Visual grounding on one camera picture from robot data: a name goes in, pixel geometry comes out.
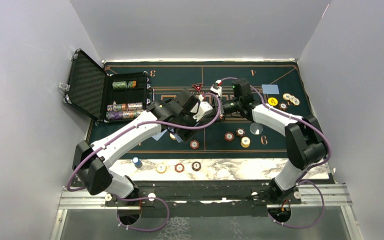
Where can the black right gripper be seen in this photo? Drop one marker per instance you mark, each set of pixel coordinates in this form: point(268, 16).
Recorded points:
point(221, 116)

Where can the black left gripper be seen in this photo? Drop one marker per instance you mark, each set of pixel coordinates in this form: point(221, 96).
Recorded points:
point(186, 135)

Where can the blue playing card deck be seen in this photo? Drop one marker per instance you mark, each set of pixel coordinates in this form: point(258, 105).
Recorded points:
point(178, 138)

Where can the red triangular dealer button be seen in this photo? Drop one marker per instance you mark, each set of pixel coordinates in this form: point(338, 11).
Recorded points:
point(197, 87)

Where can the blue card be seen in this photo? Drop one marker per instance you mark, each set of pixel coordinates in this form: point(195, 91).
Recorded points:
point(159, 135)
point(270, 89)

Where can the yellow round button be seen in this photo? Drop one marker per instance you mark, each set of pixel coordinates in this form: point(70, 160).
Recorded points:
point(272, 101)

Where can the brown poker chip stack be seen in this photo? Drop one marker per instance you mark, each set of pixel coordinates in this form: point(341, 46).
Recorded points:
point(196, 166)

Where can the red poker chip stack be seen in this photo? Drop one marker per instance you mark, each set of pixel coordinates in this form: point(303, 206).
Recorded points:
point(179, 168)

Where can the yellow poker chip stack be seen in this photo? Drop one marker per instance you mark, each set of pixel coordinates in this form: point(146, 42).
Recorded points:
point(161, 168)

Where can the white round button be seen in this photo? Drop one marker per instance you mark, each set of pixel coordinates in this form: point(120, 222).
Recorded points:
point(256, 128)

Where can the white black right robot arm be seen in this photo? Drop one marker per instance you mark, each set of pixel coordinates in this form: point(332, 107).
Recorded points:
point(306, 145)

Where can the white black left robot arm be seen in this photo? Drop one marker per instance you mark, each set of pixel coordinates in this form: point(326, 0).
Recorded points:
point(92, 162)

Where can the mixed chips row in case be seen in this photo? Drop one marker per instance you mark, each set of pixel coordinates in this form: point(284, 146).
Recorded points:
point(122, 107)

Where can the purple chips row in case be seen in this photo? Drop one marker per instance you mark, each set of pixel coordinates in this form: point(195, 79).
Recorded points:
point(123, 115)

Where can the green poker table mat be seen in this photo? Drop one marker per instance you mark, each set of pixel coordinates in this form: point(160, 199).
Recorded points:
point(169, 78)

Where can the blue poker chip stack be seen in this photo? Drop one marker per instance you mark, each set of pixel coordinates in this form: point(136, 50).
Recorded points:
point(137, 162)

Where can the green chips in case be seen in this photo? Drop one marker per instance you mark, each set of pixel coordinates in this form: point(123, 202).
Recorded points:
point(121, 85)

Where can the black poker chip case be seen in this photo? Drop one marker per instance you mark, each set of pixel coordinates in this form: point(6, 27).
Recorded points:
point(89, 88)

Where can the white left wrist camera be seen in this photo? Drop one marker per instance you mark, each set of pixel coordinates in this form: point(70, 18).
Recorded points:
point(200, 110)

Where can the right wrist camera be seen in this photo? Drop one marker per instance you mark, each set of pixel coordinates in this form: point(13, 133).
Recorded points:
point(241, 89)

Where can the black mounting rail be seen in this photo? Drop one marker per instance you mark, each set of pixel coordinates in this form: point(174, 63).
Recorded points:
point(221, 198)

